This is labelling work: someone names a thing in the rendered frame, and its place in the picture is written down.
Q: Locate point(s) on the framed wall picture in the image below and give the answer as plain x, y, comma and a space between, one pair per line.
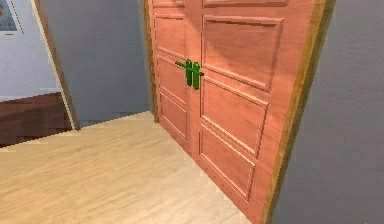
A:
6, 16

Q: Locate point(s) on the reddish wooden panelled door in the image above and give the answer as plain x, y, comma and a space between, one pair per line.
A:
173, 80
233, 110

